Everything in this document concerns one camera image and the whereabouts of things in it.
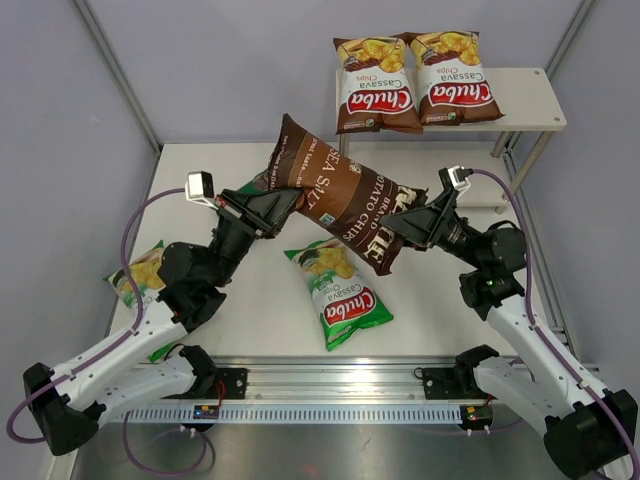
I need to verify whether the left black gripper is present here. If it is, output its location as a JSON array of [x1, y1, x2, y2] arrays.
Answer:
[[206, 183, 303, 288]]

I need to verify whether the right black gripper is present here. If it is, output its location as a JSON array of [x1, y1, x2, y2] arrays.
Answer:
[[368, 188, 486, 271]]

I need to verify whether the brown Kettle chips bag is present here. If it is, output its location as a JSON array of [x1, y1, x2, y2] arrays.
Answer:
[[267, 114, 427, 276]]

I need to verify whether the brown Chuba bag front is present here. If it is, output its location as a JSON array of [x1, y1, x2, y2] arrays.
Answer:
[[333, 34, 423, 134]]

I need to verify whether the brown chuba bag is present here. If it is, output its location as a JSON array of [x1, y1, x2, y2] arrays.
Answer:
[[406, 30, 503, 126], [333, 34, 423, 134]]

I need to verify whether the brown Chuba bag back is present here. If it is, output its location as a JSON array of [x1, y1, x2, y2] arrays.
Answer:
[[406, 30, 503, 126]]

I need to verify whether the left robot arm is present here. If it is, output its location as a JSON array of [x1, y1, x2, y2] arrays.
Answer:
[[21, 186, 302, 456]]

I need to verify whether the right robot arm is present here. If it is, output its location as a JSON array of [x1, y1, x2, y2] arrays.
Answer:
[[382, 191, 639, 479]]

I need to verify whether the dark green Real chips bag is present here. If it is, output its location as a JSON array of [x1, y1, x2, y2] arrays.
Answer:
[[238, 169, 269, 195]]

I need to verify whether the white two-tier shelf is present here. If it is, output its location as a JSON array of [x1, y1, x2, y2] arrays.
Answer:
[[335, 68, 567, 198]]

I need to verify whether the green Chuba bag centre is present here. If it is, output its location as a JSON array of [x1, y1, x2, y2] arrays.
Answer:
[[284, 238, 394, 351]]

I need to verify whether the green chuba bag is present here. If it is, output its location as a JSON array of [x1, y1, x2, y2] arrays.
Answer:
[[102, 239, 176, 364], [284, 238, 394, 351]]

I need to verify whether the green Chuba bag left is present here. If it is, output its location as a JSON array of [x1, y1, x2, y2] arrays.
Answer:
[[102, 239, 176, 364]]

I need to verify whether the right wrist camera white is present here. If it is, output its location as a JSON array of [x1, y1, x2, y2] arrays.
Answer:
[[438, 165, 473, 195]]

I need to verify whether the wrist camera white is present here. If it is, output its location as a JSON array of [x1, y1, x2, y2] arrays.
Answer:
[[438, 165, 473, 195], [185, 171, 217, 210]]

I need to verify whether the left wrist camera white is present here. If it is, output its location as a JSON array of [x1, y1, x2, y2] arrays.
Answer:
[[185, 171, 217, 210]]

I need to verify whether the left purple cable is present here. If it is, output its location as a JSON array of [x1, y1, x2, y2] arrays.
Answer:
[[5, 187, 216, 476]]

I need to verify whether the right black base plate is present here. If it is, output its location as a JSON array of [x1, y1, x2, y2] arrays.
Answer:
[[413, 366, 492, 401]]

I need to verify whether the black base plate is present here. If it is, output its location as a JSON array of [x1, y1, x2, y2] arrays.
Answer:
[[413, 366, 492, 401], [201, 367, 249, 400]]

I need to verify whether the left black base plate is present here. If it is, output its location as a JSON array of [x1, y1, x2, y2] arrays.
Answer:
[[201, 367, 249, 400]]

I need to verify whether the aluminium mounting rail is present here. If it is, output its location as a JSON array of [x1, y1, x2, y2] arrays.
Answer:
[[99, 357, 601, 424]]

